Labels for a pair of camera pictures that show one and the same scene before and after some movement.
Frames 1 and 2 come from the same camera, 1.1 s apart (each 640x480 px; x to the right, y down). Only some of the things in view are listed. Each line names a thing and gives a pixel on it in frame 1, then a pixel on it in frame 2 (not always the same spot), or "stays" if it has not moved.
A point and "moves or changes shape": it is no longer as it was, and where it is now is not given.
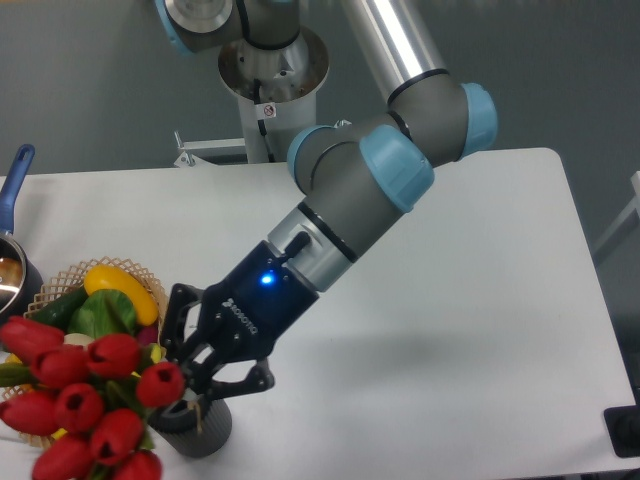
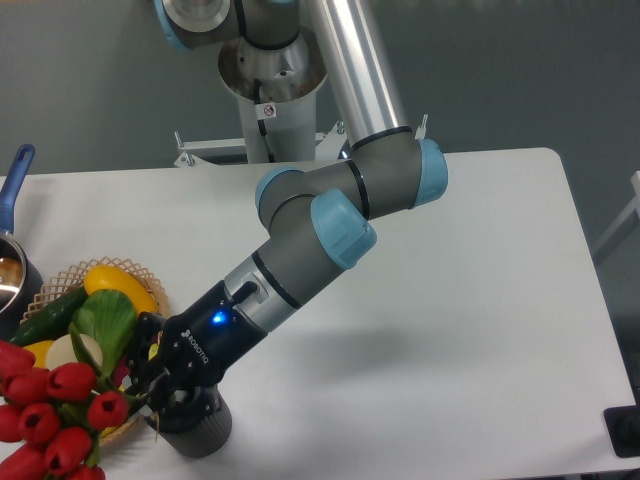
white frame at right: (633, 204) stays
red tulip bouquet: (91, 400) moves or changes shape
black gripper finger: (182, 352) to (141, 370)
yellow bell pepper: (12, 358) to (40, 350)
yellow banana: (156, 356) to (150, 355)
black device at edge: (623, 426) stays
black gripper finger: (210, 379) to (175, 399)
